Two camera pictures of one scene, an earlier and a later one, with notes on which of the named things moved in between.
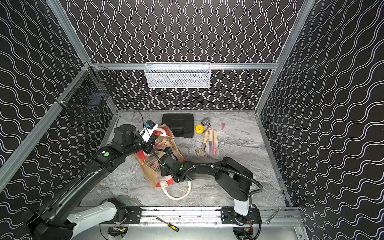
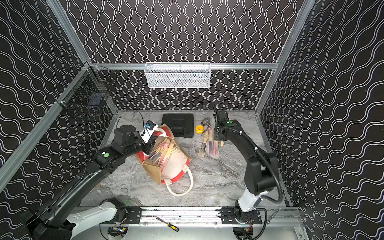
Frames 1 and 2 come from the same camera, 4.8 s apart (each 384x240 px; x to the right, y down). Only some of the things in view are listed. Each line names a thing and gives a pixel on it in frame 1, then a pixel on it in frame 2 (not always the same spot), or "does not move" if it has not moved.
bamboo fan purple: [210, 141] does not move
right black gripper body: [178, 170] to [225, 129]
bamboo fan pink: [216, 144] does not move
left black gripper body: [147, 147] does not move
